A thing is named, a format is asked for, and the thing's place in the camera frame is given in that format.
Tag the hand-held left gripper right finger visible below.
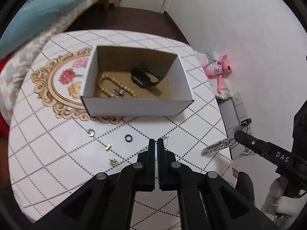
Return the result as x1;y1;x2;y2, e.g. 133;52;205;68
157;138;280;230

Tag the pink plush toy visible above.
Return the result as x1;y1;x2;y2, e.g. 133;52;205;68
201;51;234;94

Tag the white fluffy cloth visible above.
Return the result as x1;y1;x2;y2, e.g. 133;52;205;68
262;176;305;217

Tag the thick silver chain bracelet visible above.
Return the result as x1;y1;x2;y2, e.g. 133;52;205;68
201;138;237;156

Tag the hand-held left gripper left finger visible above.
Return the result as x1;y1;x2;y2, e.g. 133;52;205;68
31;138;156;230

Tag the red cloth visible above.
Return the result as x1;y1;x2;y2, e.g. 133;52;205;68
0;54;13;135

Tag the dark cloth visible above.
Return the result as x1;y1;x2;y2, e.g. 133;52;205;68
236;171;255;205

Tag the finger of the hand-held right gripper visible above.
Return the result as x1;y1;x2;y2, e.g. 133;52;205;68
234;130;298;171

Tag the white wall socket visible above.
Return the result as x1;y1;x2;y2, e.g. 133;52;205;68
231;92;248;125

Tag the white cable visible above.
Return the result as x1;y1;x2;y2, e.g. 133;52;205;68
240;129;255;155

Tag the black smartwatch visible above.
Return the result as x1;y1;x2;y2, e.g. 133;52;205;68
131;62;165;90

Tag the beige beaded bracelet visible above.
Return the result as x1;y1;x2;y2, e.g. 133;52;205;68
99;74;138;99

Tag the cardboard box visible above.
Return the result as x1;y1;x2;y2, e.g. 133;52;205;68
80;45;194;118

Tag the thin silver necklace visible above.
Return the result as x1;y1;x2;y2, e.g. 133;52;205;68
139;135;170;161

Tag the teal blanket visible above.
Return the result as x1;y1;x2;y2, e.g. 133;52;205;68
0;0;120;60

